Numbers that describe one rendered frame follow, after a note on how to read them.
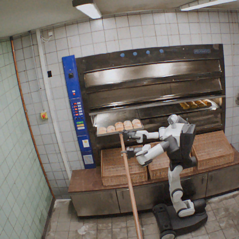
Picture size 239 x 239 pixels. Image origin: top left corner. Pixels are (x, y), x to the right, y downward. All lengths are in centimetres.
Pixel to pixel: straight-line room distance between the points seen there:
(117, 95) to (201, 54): 123
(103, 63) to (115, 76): 22
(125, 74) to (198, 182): 166
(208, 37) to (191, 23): 31
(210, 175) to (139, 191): 97
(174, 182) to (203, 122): 114
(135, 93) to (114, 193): 127
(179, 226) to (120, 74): 200
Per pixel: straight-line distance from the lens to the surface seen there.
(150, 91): 303
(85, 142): 322
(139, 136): 261
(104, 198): 308
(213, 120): 343
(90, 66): 295
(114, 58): 293
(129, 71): 296
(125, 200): 311
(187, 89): 313
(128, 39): 290
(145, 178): 296
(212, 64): 321
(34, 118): 327
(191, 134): 219
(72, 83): 297
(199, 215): 302
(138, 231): 154
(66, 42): 295
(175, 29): 300
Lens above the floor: 236
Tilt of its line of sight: 21 degrees down
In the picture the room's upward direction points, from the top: 9 degrees counter-clockwise
